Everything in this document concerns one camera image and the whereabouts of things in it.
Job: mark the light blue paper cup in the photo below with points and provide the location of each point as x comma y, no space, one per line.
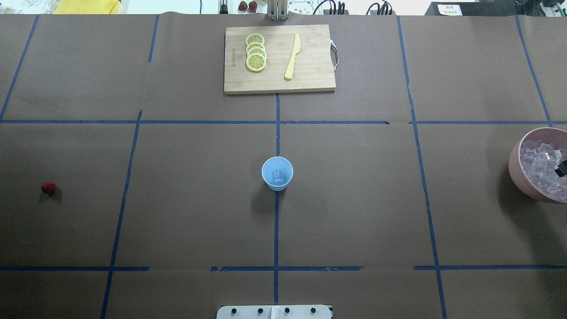
274,164

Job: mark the aluminium frame post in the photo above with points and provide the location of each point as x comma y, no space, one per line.
277,10

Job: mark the red strawberry background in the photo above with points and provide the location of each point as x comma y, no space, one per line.
252,6
243,6

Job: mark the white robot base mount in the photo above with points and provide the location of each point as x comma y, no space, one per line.
315,311

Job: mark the red strawberry left background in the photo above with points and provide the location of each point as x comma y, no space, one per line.
243,6

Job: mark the lemon slice farthest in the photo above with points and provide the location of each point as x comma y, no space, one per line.
255,38

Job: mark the yellow cloth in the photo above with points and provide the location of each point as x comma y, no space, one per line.
88,7

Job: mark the bamboo cutting board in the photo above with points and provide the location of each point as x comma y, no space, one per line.
314,69

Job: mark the yellow plastic knife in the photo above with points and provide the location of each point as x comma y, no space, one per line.
289,72

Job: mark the pink bowl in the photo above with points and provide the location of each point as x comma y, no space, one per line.
519,177

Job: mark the red strawberry right background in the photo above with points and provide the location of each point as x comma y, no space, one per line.
252,6

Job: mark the lemon slice nearest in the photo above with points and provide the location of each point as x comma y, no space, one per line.
256,63

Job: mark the clear ice cubes pile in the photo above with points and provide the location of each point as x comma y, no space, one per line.
539,161

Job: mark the red strawberry on table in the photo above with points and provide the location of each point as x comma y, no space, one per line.
48,188

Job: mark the lemon slice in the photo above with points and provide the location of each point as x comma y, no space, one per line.
254,45
257,53
256,63
255,38

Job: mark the clear ice cube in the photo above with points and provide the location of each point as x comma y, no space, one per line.
278,177

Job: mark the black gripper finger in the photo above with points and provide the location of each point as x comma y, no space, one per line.
561,169

